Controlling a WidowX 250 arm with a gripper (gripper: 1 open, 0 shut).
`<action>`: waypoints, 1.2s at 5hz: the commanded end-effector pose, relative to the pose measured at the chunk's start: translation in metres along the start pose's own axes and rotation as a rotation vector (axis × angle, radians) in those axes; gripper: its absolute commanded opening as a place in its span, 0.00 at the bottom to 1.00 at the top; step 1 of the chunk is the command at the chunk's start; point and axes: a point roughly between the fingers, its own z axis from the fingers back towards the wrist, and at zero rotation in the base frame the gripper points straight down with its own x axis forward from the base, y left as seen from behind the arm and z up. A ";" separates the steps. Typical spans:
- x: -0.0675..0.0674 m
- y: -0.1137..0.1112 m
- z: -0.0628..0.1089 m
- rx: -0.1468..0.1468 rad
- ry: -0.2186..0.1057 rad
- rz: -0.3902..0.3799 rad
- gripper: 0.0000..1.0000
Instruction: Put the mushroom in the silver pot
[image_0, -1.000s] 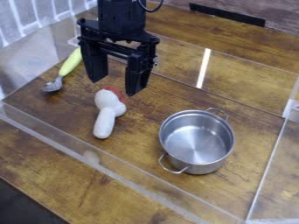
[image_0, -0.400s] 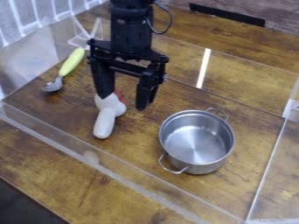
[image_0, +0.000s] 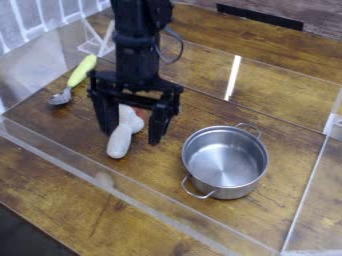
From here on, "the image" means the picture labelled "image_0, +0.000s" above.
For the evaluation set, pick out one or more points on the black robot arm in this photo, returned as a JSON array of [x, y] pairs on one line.
[[141, 19]]

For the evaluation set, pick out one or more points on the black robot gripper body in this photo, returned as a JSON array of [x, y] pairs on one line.
[[134, 83]]

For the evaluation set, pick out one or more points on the black strip on table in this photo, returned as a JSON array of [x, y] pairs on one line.
[[261, 17]]

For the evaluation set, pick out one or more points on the clear acrylic enclosure wall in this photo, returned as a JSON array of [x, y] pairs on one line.
[[221, 237]]

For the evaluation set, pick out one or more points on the silver metal pot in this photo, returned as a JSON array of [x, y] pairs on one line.
[[226, 160]]

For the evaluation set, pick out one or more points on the yellow-green handled metal spoon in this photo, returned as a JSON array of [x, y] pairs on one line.
[[78, 76]]

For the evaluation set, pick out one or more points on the white plush mushroom red cap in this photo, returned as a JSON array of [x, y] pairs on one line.
[[130, 125]]

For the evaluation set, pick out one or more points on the clear acrylic triangular stand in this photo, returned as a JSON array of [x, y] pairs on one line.
[[98, 45]]

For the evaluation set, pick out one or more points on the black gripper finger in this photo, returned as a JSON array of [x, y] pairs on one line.
[[107, 112], [159, 121]]

